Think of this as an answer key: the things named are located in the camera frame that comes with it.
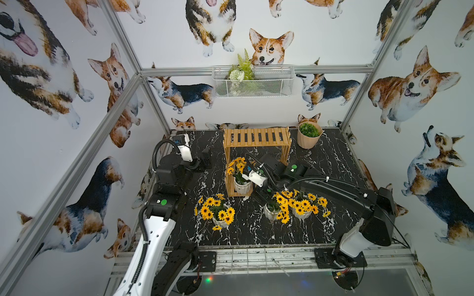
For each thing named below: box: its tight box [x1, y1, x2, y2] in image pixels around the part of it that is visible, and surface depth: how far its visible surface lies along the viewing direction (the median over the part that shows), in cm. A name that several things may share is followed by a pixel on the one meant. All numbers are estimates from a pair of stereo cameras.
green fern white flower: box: [224, 48, 255, 83], surface depth 84 cm
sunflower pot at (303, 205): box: [289, 189, 332, 220], surface depth 76 cm
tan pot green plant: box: [296, 120, 323, 150], surface depth 108 cm
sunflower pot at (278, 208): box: [263, 191, 291, 225], surface depth 78 cm
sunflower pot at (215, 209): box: [194, 193, 236, 231], surface depth 75 cm
